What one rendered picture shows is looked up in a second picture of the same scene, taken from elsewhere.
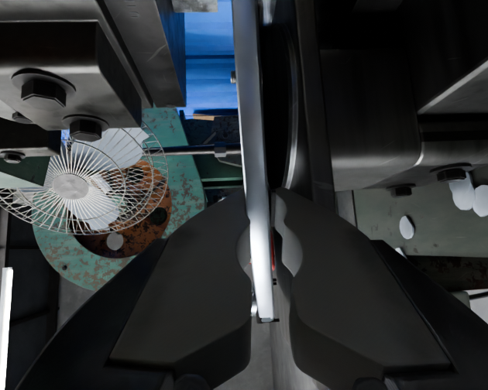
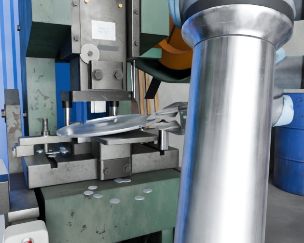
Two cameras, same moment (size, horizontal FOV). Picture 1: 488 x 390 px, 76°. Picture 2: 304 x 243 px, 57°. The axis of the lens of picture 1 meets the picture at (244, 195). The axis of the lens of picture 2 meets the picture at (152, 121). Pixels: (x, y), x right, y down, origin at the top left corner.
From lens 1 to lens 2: 83 cm
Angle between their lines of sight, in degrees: 107
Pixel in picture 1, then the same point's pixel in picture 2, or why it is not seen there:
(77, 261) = not seen: outside the picture
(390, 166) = (129, 151)
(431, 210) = (106, 184)
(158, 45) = (107, 98)
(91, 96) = (112, 83)
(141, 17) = (116, 97)
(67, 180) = not seen: outside the picture
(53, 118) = (100, 67)
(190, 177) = not seen: outside the picture
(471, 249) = (123, 185)
